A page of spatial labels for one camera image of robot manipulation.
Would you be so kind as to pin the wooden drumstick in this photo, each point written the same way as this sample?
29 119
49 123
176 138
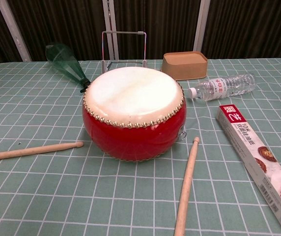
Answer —
32 150
187 182

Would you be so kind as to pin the red drum with white skin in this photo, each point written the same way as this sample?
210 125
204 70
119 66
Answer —
130 137

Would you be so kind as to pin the brown paper container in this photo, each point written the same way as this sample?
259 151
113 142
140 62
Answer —
184 66

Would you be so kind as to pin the clear plastic water bottle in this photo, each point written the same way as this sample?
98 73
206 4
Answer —
224 86

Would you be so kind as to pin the green plastic spray bottle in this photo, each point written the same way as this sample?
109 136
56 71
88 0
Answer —
66 66

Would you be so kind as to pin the long baking paper box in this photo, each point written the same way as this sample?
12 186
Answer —
248 140

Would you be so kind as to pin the green checked tablecloth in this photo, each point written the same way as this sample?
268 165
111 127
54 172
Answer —
57 196

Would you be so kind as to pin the white frame post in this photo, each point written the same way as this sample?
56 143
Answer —
113 19
12 29
202 24

